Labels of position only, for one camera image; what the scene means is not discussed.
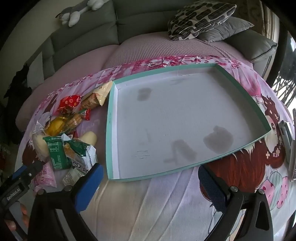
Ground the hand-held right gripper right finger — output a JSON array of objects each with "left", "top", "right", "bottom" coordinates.
[{"left": 198, "top": 165, "right": 274, "bottom": 241}]

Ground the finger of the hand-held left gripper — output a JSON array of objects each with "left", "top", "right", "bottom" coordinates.
[{"left": 10, "top": 160, "right": 45, "bottom": 186}]

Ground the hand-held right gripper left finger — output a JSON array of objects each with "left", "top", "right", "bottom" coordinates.
[{"left": 28, "top": 163, "right": 104, "bottom": 241}]

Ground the pink snack packet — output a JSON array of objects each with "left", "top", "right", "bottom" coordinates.
[{"left": 33, "top": 162, "right": 57, "bottom": 189}]

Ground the small pale snack packet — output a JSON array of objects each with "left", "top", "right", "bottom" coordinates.
[{"left": 62, "top": 168, "right": 87, "bottom": 187}]

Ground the clear-wrapped white bun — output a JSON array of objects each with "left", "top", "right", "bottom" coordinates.
[
  {"left": 32, "top": 122, "right": 50, "bottom": 161},
  {"left": 80, "top": 131, "right": 97, "bottom": 145}
]

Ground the brown and green biscuit packet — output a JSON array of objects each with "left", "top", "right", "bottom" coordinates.
[{"left": 63, "top": 140, "right": 97, "bottom": 173}]

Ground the green snack packet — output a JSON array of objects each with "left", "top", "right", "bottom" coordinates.
[{"left": 43, "top": 136, "right": 71, "bottom": 169}]

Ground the yellow snack packet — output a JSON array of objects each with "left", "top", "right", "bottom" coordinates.
[{"left": 45, "top": 116, "right": 66, "bottom": 136}]

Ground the round biscuit packet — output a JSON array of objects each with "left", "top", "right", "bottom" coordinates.
[{"left": 62, "top": 109, "right": 91, "bottom": 130}]

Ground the red snack packet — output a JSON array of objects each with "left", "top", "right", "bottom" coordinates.
[{"left": 57, "top": 94, "right": 82, "bottom": 114}]

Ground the teal shallow cardboard box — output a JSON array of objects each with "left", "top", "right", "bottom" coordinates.
[{"left": 106, "top": 63, "right": 271, "bottom": 181}]

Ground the beige cracker packet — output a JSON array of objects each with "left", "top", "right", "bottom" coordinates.
[{"left": 80, "top": 81, "right": 113, "bottom": 109}]

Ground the person's left hand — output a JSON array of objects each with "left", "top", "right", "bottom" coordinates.
[{"left": 5, "top": 202, "right": 29, "bottom": 232}]

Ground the pink printed cartoon blanket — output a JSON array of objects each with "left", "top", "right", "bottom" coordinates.
[{"left": 18, "top": 54, "right": 296, "bottom": 241}]

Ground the silver grey device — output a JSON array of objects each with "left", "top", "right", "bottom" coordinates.
[{"left": 279, "top": 120, "right": 296, "bottom": 181}]

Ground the dark cloth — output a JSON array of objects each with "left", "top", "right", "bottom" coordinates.
[{"left": 3, "top": 64, "right": 33, "bottom": 105}]

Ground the pale white cushion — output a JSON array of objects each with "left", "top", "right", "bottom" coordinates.
[{"left": 28, "top": 52, "right": 45, "bottom": 81}]

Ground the grey and white plush toy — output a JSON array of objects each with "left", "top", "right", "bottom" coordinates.
[{"left": 55, "top": 0, "right": 109, "bottom": 27}]

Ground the plain grey pillow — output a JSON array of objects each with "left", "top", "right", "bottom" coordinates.
[{"left": 198, "top": 16, "right": 254, "bottom": 43}]

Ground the grey-green sofa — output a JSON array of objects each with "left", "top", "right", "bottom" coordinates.
[{"left": 42, "top": 0, "right": 278, "bottom": 79}]

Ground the black-and-white patterned pillow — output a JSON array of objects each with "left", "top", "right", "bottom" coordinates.
[{"left": 168, "top": 0, "right": 237, "bottom": 41}]

